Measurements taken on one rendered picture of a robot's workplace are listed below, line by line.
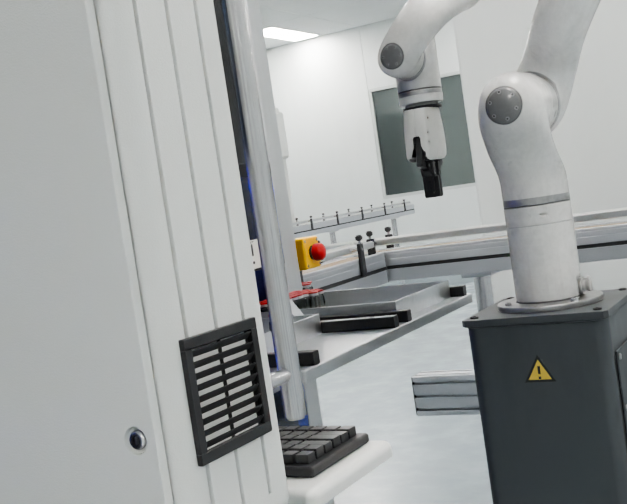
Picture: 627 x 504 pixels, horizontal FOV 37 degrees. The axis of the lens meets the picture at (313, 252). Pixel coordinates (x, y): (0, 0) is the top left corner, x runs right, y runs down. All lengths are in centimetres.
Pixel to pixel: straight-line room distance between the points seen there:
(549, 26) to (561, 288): 46
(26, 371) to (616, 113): 252
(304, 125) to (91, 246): 1024
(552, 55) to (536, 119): 16
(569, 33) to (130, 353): 111
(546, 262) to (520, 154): 20
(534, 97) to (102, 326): 101
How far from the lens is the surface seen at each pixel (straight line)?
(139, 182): 85
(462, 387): 282
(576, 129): 323
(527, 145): 169
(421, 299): 179
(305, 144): 1107
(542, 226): 173
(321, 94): 1097
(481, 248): 270
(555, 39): 175
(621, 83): 321
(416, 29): 174
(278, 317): 101
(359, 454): 116
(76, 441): 92
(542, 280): 173
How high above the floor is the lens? 111
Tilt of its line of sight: 3 degrees down
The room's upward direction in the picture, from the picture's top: 9 degrees counter-clockwise
